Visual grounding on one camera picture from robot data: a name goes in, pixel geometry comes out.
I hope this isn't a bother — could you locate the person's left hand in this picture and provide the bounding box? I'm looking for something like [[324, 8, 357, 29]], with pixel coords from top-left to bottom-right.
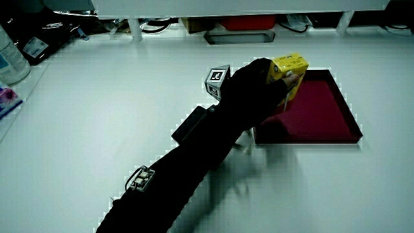
[[204, 57, 300, 131]]

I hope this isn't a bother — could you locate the yellow ice redtea carton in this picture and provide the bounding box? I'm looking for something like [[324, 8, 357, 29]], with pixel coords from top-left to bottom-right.
[[265, 52, 310, 113]]

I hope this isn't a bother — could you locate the person's left forearm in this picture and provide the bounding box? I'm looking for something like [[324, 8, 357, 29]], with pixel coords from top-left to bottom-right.
[[95, 108, 246, 233]]

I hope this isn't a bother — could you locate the black wrist tracker box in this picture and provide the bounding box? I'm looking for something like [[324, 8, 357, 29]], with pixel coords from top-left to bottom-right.
[[171, 105, 218, 145]]

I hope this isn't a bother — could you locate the dark red square tray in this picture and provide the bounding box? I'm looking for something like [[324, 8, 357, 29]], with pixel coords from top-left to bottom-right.
[[254, 69, 364, 145]]

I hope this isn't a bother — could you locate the red box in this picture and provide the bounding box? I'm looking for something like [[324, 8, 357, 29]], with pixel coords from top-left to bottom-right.
[[219, 14, 278, 32]]

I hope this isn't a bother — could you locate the brown cardboard box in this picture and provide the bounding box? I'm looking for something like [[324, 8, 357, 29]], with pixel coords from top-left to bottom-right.
[[180, 16, 224, 34]]

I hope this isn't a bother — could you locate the white plastic bag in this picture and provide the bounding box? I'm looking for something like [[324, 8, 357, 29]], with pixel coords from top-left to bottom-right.
[[284, 14, 313, 29]]

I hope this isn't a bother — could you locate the white desk shelf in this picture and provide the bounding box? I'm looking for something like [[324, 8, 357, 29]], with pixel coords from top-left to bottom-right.
[[91, 0, 391, 43]]

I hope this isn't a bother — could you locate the small grey connector module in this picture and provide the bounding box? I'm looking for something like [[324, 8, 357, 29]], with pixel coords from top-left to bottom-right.
[[124, 164, 157, 194]]

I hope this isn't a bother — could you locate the black bag with white label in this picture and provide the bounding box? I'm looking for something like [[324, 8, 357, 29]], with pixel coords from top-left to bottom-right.
[[0, 6, 89, 66]]

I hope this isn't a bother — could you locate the white plastic bottle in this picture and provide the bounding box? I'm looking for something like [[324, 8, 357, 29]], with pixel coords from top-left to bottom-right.
[[0, 24, 32, 86]]

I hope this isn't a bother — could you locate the floral tissue packet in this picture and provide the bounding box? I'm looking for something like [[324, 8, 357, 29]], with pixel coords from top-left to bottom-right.
[[0, 82, 24, 119]]

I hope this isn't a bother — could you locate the black cable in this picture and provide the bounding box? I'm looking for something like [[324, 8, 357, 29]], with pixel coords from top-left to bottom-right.
[[139, 18, 179, 34], [277, 20, 312, 34]]

